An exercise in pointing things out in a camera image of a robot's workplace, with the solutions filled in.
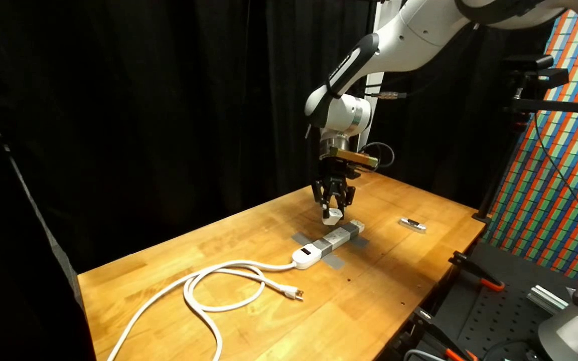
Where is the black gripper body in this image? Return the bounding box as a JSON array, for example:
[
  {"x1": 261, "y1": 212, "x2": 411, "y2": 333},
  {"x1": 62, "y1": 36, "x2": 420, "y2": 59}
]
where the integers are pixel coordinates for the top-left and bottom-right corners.
[{"x1": 310, "y1": 156, "x2": 363, "y2": 196}]

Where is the white charger head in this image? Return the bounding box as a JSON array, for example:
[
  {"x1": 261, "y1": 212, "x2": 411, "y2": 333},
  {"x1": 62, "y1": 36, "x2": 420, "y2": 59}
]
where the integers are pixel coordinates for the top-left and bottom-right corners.
[{"x1": 319, "y1": 204, "x2": 347, "y2": 229}]

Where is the white power strip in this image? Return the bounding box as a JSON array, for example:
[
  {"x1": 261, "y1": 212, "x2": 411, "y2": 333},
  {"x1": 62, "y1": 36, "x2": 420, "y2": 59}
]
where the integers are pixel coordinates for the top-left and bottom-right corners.
[{"x1": 291, "y1": 220, "x2": 369, "y2": 272}]

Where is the small silver black object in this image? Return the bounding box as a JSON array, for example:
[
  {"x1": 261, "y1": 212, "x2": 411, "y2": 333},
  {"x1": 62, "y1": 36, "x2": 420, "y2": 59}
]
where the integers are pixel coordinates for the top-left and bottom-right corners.
[{"x1": 397, "y1": 214, "x2": 429, "y2": 234}]

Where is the black perforated side table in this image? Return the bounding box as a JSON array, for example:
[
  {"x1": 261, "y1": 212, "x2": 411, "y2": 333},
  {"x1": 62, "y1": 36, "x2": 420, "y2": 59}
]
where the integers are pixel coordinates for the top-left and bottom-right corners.
[{"x1": 376, "y1": 233, "x2": 578, "y2": 361}]

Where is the colourful patterned panel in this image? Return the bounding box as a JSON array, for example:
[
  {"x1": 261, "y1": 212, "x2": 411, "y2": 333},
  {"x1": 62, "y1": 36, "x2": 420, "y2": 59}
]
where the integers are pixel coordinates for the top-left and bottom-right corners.
[{"x1": 482, "y1": 8, "x2": 578, "y2": 283}]

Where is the black curtain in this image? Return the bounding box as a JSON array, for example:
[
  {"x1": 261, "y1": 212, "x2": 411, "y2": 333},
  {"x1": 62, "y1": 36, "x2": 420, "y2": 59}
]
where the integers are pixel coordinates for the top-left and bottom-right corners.
[{"x1": 0, "y1": 0, "x2": 545, "y2": 277}]

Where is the grey device housing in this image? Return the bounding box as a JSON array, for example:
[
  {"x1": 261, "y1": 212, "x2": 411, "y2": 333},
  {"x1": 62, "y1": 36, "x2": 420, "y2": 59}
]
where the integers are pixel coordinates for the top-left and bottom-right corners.
[{"x1": 534, "y1": 262, "x2": 578, "y2": 361}]

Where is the white power cord with plug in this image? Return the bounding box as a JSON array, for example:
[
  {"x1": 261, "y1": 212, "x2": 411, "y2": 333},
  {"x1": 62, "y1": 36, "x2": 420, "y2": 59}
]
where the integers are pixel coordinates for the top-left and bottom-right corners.
[{"x1": 105, "y1": 256, "x2": 304, "y2": 361}]

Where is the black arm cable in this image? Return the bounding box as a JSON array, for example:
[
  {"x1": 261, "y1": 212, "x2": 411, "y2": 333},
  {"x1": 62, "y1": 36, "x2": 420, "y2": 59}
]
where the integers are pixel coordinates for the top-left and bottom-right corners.
[{"x1": 304, "y1": 32, "x2": 399, "y2": 173}]

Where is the black clamp orange handle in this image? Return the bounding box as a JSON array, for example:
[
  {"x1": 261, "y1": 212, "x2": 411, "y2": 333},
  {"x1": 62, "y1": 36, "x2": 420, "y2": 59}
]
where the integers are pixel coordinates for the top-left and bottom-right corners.
[
  {"x1": 404, "y1": 307, "x2": 482, "y2": 361},
  {"x1": 448, "y1": 248, "x2": 510, "y2": 294}
]

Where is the black camera stand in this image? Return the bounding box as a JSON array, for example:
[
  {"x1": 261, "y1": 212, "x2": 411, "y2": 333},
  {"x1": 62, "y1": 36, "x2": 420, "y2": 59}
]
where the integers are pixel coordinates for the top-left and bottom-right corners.
[{"x1": 471, "y1": 50, "x2": 578, "y2": 224}]

